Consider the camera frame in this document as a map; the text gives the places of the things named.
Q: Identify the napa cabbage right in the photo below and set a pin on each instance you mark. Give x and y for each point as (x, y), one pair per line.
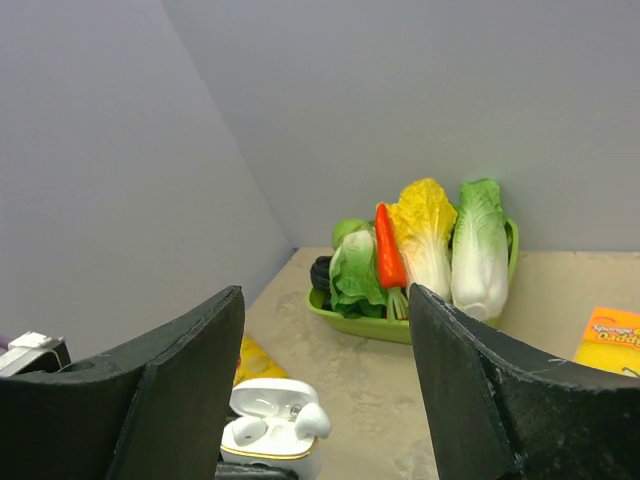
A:
(480, 252)

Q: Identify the yellow chips bag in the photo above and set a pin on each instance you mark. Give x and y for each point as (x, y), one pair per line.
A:
(255, 362)

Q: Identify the white earbud charging case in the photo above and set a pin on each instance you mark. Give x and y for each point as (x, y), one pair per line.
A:
(277, 401)

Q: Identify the round green vegetable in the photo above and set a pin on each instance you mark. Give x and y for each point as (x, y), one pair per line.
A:
(347, 226)

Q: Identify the yellow leaf cabbage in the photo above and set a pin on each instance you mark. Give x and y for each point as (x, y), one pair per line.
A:
(423, 219)

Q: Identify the green white bok choy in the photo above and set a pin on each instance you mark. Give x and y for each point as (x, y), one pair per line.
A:
(354, 286)

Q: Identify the orange juice box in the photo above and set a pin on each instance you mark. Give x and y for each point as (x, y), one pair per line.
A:
(610, 342)

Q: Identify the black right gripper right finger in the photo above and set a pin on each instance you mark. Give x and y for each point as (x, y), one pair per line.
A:
(499, 408)

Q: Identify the orange carrot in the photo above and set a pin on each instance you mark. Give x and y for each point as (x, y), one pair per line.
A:
(391, 270)

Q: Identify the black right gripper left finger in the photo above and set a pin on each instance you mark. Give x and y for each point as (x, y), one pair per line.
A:
(153, 407)

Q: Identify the black toy vegetable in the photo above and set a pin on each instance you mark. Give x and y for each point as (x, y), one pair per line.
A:
(319, 273)

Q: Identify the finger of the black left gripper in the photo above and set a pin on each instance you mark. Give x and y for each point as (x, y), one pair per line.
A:
(235, 471)

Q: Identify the white wireless earbud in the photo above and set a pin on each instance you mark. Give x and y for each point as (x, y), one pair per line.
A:
(312, 422)
(246, 430)

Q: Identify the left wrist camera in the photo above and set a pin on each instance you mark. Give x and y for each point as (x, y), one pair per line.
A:
(32, 352)

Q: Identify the green plastic tray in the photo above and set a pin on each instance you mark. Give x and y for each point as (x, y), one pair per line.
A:
(381, 328)

